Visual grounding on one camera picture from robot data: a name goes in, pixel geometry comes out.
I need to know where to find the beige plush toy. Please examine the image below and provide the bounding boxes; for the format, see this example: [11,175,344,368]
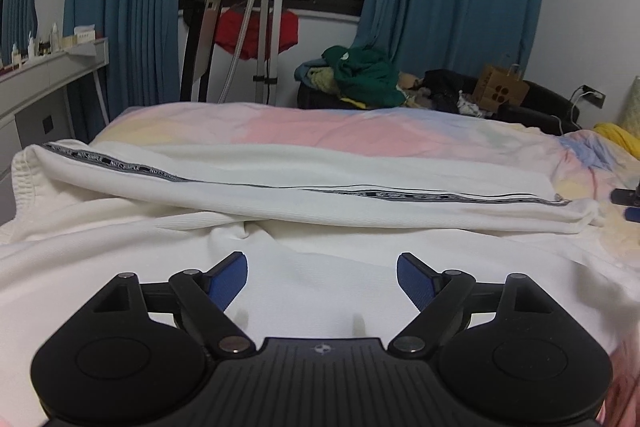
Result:
[397,74,427,96]

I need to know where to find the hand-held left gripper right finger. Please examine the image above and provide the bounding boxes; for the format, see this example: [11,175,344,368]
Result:
[386,251,548,359]

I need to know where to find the dark clothes pile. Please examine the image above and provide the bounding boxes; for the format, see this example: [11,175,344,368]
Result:
[422,69,477,112]

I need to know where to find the cream textured cushion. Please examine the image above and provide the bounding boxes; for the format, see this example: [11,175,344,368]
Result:
[620,75,640,128]

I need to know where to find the brown paper bag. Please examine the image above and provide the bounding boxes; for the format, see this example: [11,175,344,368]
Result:
[472,54,531,114]

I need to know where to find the wavy framed mirror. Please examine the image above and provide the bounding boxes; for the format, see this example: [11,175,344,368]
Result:
[0,0,40,68]

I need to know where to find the garment steamer stand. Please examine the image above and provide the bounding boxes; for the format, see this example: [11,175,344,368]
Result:
[217,0,294,106]

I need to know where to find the green garment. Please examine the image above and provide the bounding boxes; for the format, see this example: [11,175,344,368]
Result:
[321,46,407,108]

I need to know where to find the red garment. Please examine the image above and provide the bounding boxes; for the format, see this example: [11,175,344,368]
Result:
[215,8,300,60]

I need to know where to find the pastel tie-dye bed blanket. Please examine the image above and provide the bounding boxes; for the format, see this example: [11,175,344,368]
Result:
[90,101,640,427]

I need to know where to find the olive yellow cloth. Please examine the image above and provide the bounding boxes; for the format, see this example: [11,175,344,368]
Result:
[307,69,339,96]

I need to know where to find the black sofa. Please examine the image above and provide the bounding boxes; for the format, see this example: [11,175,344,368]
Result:
[297,69,584,136]

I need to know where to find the white pants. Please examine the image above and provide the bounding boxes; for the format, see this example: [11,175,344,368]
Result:
[0,139,640,427]

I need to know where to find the printed white cloth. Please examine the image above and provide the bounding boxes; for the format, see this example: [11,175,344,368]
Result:
[456,94,489,118]

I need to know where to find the white dressing table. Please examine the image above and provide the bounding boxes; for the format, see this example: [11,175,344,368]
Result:
[0,38,110,226]

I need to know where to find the wall socket with plug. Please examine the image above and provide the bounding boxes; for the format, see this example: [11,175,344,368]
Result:
[580,85,607,110]

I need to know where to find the blue fabric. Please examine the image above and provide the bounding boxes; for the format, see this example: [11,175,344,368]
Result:
[295,59,332,84]

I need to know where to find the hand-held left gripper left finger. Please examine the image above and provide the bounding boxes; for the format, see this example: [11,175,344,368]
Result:
[94,251,255,359]

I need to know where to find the white charger cable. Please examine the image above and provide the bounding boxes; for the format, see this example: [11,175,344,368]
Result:
[552,89,591,136]

